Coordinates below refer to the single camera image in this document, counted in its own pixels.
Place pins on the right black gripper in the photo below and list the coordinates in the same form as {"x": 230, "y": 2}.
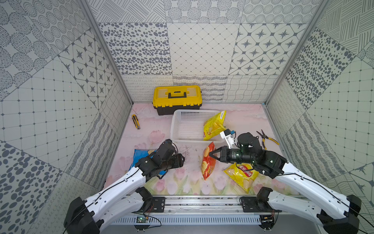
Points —
{"x": 224, "y": 154}

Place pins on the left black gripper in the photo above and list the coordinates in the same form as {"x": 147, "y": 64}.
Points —
{"x": 177, "y": 160}

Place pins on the red chips bag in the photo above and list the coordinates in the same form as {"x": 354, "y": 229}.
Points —
{"x": 208, "y": 163}

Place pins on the blue chips bag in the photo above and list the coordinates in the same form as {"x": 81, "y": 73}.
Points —
{"x": 139, "y": 154}

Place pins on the white plastic basket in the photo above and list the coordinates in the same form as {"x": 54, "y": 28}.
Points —
{"x": 187, "y": 125}

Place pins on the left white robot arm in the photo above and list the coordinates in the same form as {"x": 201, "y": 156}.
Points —
{"x": 125, "y": 196}

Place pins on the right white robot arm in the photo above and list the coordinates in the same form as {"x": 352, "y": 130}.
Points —
{"x": 334, "y": 212}

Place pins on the yellow Lay's chips bag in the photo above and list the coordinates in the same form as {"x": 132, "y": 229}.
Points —
{"x": 242, "y": 174}

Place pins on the yellow black utility knife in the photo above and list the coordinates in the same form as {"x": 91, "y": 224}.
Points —
{"x": 135, "y": 121}

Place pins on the yellow black toolbox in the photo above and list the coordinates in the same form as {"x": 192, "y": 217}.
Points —
{"x": 168, "y": 99}

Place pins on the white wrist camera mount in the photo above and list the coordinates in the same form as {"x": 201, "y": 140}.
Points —
{"x": 229, "y": 136}

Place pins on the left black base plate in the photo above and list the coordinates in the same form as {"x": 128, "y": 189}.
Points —
{"x": 157, "y": 205}

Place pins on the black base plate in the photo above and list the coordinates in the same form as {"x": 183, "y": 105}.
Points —
{"x": 253, "y": 205}
{"x": 157, "y": 205}

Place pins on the yellow handled pliers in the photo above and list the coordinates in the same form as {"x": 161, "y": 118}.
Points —
{"x": 264, "y": 137}

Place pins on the aluminium mounting rail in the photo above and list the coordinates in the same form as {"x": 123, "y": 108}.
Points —
{"x": 201, "y": 204}

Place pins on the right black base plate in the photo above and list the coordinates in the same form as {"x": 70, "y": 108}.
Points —
{"x": 253, "y": 205}

